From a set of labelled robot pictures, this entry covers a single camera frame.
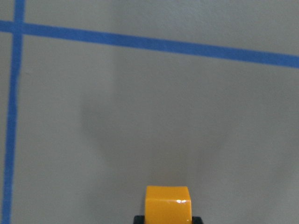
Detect orange trapezoid block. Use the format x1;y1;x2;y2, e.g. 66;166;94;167
144;186;192;224

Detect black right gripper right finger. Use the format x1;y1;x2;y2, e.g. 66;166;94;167
192;217;202;224

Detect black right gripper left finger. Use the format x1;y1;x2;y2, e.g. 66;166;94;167
134;216;145;224

